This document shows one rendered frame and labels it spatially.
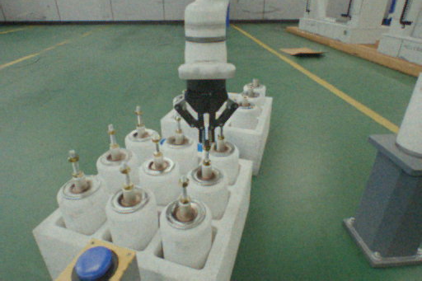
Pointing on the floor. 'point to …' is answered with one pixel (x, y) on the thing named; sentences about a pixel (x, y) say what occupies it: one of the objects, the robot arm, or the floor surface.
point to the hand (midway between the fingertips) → (206, 136)
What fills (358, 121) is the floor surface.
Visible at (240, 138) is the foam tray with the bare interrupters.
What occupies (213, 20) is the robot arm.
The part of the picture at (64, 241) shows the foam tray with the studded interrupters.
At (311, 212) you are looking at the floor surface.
